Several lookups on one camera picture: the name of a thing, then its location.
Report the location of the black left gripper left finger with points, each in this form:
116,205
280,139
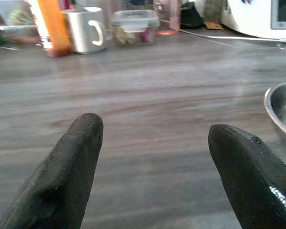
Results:
62,171

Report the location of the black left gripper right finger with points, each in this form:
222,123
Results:
252,181

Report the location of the round steel bowl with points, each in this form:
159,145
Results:
283,105

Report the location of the white mug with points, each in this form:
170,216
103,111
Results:
81,31

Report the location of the orange bottle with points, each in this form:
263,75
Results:
54,28

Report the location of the clear food container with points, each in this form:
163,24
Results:
133,28

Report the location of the white kitchen appliance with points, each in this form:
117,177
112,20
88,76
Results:
252,16

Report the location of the pink tumbler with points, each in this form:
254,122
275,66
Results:
168,14

